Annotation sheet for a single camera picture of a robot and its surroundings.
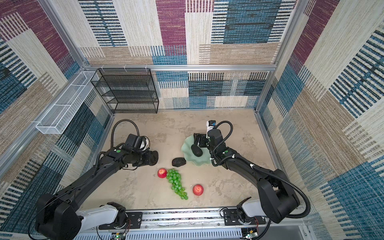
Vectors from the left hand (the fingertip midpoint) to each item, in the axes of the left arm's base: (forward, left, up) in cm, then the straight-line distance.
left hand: (154, 157), depth 82 cm
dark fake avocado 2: (+1, -13, -8) cm, 15 cm away
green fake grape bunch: (-9, -11, -7) cm, 16 cm away
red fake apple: (-6, -4, -8) cm, 11 cm away
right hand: (+11, -26, +3) cm, 29 cm away
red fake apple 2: (-15, -23, -8) cm, 29 cm away
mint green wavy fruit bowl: (+6, -19, -10) cm, 22 cm away
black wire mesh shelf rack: (+52, +26, +4) cm, 58 cm away
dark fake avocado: (+8, -23, -7) cm, 25 cm away
